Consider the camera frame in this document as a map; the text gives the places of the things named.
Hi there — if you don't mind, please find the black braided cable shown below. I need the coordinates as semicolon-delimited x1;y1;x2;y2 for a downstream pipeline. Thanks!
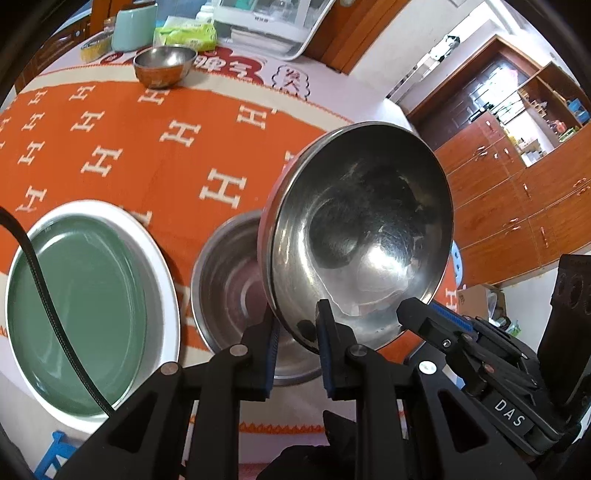
0;208;116;416

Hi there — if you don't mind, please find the wooden door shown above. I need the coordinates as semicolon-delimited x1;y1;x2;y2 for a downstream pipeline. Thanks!
305;0;411;75

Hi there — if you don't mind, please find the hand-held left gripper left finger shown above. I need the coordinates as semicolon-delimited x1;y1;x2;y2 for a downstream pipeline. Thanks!
60;307;282;480

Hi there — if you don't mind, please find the green tissue packet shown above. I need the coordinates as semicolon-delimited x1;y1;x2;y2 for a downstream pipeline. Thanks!
153;21;218;52

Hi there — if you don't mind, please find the cardboard box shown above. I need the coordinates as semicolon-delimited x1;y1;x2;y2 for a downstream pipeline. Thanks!
459;284;506;324

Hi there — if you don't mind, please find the dark cloth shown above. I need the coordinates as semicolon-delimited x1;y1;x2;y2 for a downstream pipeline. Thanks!
259;411;361;480

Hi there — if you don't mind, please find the orange patterned tablecloth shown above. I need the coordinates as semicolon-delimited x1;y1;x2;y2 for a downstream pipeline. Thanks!
0;60;467;435

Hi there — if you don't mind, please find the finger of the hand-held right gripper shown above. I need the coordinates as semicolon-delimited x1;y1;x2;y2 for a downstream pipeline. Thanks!
397;298;483;356
473;318;539;370

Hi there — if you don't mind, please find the plain steel bowl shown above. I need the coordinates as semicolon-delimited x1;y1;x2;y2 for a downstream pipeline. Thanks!
191;210;324;386

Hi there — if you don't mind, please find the white red printed table cover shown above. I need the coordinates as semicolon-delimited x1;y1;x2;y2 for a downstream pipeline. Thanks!
37;28;416;139

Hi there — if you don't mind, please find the yellow round tin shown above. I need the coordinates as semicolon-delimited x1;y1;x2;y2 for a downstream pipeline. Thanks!
79;32;114;63

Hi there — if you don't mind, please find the white countertop appliance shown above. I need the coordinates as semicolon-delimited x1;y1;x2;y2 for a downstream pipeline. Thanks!
210;0;337;61

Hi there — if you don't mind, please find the mint green canister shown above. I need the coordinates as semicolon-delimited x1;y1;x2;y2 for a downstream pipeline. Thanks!
111;4;158;52

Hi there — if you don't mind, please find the wooden cabinet with shelves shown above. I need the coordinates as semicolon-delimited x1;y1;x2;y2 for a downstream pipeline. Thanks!
409;37;591;287

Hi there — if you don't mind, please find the blue plastic stool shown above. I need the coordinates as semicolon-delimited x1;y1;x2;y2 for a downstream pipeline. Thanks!
34;429;81;480

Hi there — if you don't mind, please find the green plate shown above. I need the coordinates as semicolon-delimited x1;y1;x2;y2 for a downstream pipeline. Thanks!
6;216;148;416

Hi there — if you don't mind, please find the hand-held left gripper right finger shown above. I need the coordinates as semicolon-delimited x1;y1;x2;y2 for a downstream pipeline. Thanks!
315;299;539;480

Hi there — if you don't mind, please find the pink sided steel bowl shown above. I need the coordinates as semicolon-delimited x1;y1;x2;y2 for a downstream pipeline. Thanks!
257;122;455;355

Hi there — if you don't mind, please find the dark wooden sideboard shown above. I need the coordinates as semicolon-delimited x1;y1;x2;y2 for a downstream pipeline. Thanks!
18;0;121;79

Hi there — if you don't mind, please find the copper sided steel bowl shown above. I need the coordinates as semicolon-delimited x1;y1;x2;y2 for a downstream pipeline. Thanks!
133;46;198;89

